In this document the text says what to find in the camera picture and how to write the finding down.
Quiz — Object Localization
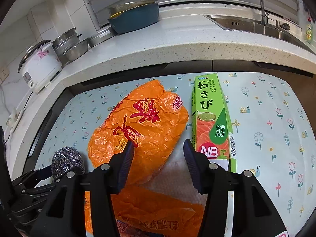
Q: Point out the white paper towel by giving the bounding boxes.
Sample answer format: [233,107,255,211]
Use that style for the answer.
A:
[141,150,206,204]

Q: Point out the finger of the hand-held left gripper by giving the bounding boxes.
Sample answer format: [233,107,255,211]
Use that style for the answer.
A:
[13,180,60,211]
[11,166,54,188]

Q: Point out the rice cooker power cord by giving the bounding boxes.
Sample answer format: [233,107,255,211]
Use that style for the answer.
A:
[13,91,34,119]

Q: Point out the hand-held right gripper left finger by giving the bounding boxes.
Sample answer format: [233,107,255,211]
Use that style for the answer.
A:
[32,141,135,237]

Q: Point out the blue basin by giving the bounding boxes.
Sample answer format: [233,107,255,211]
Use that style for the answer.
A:
[107,2,160,34]

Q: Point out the brown base cabinet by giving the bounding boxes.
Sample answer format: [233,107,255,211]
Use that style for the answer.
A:
[163,60,315,78]

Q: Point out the green carton box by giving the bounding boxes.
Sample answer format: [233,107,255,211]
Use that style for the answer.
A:
[191,73,237,173]

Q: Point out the steel plates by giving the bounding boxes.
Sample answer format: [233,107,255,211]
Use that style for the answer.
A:
[87,26,116,47]

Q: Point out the stainless steel sink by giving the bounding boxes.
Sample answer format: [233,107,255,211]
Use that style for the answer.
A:
[204,15,311,51]

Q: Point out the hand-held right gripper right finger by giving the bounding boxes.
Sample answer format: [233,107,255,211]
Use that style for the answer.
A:
[183,139,292,237]

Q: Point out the steel wool scrubber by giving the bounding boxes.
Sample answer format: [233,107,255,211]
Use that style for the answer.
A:
[51,146,86,178]

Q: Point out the large steel bowl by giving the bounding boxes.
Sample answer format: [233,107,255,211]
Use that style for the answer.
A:
[107,0,160,18]

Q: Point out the white power strip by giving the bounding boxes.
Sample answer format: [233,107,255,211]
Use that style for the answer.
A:
[6,109,23,129]

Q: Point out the chrome faucet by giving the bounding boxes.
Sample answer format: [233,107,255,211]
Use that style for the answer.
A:
[231,0,269,26]

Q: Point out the stack of steel pots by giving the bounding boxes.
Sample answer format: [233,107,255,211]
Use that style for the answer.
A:
[51,28,82,55]

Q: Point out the green dish soap bottle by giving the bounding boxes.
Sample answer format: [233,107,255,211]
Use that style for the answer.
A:
[305,17,314,44]

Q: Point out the white rice cooker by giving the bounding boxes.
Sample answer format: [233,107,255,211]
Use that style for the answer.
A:
[18,40,63,94]

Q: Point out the floral tablecloth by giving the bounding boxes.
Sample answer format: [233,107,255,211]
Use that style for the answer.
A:
[23,71,316,237]

